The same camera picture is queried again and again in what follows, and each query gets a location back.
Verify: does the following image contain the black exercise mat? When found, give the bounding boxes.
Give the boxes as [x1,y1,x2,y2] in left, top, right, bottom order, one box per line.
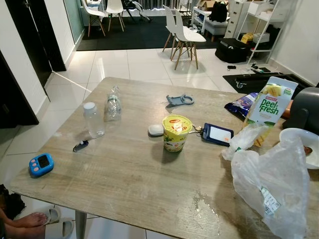
[222,73,314,96]

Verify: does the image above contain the low white bench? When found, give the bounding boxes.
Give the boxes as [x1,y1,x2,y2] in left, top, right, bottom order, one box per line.
[191,7,230,42]

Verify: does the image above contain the blue device with white screen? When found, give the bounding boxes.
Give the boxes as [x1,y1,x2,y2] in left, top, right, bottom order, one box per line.
[201,122,235,147]

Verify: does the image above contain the blue snack bag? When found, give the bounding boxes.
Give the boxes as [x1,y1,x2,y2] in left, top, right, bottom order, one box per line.
[224,92,261,120]

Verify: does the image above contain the metal keys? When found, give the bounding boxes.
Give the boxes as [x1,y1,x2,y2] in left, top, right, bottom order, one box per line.
[191,124,205,136]

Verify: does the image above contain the crumpled clear water bottle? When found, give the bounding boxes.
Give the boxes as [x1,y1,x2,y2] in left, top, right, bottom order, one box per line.
[105,85,123,122]

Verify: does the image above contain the beige slide sandal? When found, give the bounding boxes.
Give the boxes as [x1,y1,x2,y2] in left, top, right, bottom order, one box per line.
[50,218,75,239]
[44,206,62,226]

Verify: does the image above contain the black backpack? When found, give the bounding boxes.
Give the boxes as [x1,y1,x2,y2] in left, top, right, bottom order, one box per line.
[208,1,229,23]

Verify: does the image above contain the white metal shelf rack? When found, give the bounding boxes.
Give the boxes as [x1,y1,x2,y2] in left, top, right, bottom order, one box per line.
[233,0,300,65]

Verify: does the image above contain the small black key fob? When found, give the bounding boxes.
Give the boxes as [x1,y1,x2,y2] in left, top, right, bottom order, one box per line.
[72,140,90,153]

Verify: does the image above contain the frosted teal glass panel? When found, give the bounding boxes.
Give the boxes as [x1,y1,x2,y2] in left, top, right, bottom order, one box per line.
[64,0,86,44]

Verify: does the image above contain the yellow cup noodles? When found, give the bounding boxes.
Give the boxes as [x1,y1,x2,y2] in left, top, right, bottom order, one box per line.
[162,114,193,153]

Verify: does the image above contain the black round-back chair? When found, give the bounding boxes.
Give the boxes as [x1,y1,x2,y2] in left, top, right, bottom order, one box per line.
[283,87,319,135]

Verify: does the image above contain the black door panel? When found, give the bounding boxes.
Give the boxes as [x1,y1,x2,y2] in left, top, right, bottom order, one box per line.
[0,47,40,129]
[5,0,67,88]

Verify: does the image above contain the small yellow box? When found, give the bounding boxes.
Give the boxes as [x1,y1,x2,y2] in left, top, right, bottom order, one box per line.
[240,33,254,44]

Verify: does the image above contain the clear bottle with white cap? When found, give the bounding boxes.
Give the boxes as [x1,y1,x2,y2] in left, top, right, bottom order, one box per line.
[83,102,106,139]

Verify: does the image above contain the person black shorts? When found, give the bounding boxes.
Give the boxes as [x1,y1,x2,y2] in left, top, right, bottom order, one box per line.
[0,183,26,221]

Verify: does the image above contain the black area rug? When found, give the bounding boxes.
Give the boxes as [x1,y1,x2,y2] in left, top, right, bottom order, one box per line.
[76,14,280,52]

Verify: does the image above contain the Peel Fresh juice carton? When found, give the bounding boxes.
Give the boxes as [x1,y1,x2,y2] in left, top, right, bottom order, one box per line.
[244,76,299,148]

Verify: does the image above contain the white drawer cabinet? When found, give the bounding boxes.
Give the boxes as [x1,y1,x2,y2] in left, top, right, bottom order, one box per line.
[224,0,251,39]

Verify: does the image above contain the blue digital timer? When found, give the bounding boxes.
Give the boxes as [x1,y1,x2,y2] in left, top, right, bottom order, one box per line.
[28,152,55,178]

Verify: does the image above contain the grey-blue bottle opener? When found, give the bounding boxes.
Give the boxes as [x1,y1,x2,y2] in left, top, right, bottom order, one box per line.
[165,94,195,108]

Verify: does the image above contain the light wooden dining table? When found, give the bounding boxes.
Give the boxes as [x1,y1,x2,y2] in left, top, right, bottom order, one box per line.
[9,76,319,239]

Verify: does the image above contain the white bowl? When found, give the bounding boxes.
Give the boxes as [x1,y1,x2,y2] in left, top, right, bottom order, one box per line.
[279,127,319,170]

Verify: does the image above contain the white earbuds case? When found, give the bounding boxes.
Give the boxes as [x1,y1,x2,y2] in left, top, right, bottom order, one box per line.
[148,124,165,137]

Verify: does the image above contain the clear plastic bag with label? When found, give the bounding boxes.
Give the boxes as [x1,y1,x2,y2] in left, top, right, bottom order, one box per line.
[221,122,312,239]

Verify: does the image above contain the black duffel bag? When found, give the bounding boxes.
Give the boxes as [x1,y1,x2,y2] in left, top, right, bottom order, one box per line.
[215,38,253,64]

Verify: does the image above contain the white chair with wooden legs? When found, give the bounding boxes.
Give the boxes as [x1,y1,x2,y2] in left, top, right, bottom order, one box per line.
[105,0,126,33]
[80,0,108,38]
[161,5,181,54]
[168,9,207,71]

